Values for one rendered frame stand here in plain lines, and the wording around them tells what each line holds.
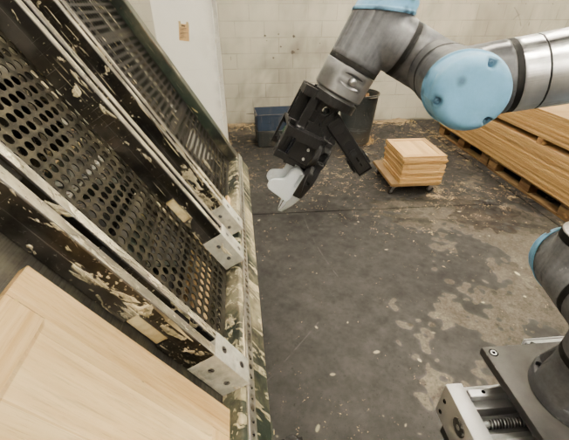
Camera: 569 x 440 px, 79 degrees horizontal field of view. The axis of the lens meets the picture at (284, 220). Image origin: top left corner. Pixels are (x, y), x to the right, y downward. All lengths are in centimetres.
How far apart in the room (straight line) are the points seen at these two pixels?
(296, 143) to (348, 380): 157
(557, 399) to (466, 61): 58
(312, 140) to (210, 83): 360
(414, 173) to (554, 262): 283
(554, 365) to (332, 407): 125
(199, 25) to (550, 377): 384
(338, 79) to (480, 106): 20
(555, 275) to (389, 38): 50
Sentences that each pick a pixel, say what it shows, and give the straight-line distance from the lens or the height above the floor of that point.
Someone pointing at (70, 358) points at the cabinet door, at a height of 121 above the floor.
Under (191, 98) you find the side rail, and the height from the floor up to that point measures 122.
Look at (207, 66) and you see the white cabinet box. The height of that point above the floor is 104.
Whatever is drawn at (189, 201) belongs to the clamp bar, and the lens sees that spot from 101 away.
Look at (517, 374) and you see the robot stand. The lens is 82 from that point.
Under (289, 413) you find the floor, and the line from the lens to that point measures 185.
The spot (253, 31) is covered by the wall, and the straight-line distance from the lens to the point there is 542.
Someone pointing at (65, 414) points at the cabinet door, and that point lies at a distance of 56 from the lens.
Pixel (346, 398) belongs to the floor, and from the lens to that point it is 190.
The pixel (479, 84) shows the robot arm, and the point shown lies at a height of 155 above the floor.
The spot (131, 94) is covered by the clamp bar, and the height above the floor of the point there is 140.
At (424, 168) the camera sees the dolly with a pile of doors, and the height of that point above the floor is 28.
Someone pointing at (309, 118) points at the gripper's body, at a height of 147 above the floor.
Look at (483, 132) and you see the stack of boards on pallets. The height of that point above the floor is 34.
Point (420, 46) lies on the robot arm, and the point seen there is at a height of 157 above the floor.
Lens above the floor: 162
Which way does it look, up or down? 32 degrees down
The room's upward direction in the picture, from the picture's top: straight up
